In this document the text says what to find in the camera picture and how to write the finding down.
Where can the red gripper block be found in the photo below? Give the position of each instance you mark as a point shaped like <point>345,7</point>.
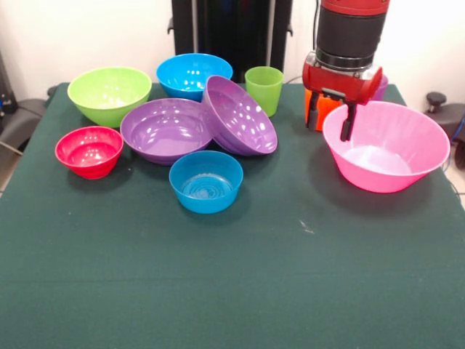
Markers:
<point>338,81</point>

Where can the orange plastic cup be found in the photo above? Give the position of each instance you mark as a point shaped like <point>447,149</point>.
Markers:
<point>328,105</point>

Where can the pink plastic bowl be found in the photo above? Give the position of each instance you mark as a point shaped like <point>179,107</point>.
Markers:
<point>392,160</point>

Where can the purple plastic bowl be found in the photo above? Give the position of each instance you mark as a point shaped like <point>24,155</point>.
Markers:
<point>239,116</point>
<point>163,134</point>

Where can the blue ribbed small bowl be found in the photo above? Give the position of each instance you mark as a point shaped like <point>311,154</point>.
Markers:
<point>205,192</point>

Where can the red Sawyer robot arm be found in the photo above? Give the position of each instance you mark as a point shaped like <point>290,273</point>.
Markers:
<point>348,32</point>

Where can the purple plastic cup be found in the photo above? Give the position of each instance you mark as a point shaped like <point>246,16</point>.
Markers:
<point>381,91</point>

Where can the green plastic cup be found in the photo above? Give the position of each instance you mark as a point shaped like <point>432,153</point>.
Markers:
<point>265,91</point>

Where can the black round knob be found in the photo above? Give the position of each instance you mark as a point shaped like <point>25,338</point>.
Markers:
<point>436,99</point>

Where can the blue deep plastic bowl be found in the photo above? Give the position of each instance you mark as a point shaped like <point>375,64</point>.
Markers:
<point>185,76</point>

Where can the dark green tablecloth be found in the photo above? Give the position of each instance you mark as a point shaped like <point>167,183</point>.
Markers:
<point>232,272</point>

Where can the green plastic bowl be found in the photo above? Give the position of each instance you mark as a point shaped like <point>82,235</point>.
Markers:
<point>109,91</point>

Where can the red plastic bowl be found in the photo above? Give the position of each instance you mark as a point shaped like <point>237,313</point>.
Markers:
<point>89,152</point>

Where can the small black table clamp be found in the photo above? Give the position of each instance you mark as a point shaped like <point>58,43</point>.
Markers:
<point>52,91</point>

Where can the black equipment box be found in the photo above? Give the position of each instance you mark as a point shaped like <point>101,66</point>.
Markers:
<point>5,94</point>

